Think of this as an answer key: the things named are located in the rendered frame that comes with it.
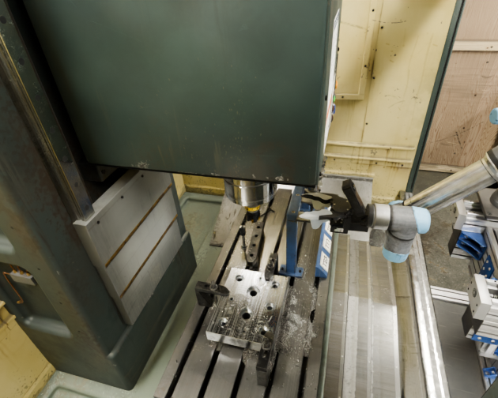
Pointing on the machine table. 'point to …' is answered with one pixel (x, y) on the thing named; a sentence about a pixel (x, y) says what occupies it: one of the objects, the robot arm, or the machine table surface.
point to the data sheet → (333, 57)
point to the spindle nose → (249, 192)
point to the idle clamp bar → (254, 245)
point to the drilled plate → (240, 291)
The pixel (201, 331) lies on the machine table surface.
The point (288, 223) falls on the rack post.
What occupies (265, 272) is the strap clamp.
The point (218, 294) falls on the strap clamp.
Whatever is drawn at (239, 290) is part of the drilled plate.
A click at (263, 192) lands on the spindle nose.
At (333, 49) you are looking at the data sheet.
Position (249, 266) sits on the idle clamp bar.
